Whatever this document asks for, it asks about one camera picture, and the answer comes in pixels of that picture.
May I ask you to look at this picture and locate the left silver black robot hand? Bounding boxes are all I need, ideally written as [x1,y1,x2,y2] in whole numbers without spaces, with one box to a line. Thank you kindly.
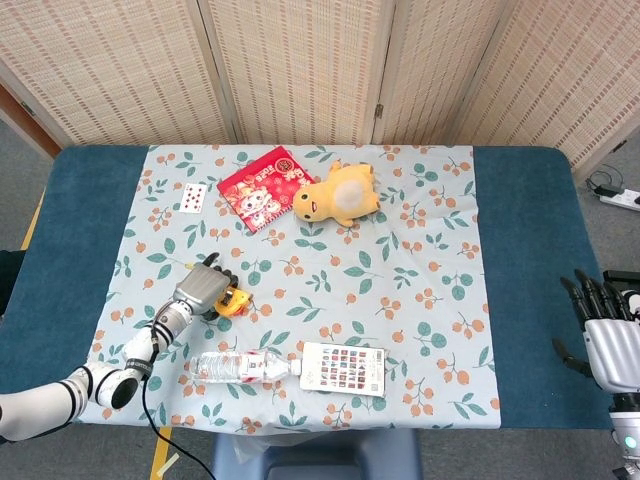
[172,252,239,321]

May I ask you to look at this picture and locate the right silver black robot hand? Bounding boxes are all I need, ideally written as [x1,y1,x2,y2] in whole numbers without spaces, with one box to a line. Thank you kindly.
[552,268,640,394]

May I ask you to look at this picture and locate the yellow tape measure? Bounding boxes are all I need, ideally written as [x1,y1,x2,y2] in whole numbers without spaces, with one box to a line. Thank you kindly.
[183,260,254,320]

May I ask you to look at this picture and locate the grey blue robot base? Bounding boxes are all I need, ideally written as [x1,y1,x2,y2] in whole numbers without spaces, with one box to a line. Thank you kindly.
[209,428,424,480]

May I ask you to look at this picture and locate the black box on floor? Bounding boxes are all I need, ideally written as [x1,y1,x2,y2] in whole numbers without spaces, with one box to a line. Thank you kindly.
[602,269,640,291]

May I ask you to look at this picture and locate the clear plastic water bottle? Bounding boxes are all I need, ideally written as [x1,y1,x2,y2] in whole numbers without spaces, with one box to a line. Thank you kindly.
[188,348,304,386]

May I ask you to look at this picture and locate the diamonds playing card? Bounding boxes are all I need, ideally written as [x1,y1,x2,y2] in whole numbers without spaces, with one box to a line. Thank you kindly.
[178,181,207,214]

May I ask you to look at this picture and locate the red spiral notebook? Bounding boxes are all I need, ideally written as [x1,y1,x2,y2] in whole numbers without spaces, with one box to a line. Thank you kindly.
[216,145,316,234]

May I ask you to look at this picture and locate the blue carpeted table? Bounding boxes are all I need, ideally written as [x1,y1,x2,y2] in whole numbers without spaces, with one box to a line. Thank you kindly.
[0,144,640,431]

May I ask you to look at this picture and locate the white power strip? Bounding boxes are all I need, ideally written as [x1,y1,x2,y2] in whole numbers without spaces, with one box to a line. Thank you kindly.
[598,188,640,211]

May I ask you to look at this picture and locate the floral print tablecloth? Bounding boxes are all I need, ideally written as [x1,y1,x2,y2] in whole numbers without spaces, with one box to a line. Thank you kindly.
[74,143,503,434]

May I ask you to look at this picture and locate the white photo card box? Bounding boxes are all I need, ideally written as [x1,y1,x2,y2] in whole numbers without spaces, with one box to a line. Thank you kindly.
[298,341,389,399]

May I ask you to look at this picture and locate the yellow plush duck toy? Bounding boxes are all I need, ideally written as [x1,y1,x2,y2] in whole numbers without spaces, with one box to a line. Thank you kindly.
[292,159,382,229]

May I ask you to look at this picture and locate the black object beside table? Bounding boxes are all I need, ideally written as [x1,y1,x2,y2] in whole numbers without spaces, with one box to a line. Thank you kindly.
[0,249,26,319]

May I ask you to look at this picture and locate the woven folding screen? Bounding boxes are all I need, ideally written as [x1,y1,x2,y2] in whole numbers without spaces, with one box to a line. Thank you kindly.
[0,0,640,171]

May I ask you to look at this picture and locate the brown wooden board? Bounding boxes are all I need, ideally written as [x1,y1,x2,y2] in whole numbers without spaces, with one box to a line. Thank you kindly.
[0,82,61,156]

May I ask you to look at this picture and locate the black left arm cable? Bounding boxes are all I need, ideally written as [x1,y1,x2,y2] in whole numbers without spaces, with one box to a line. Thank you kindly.
[141,329,216,480]

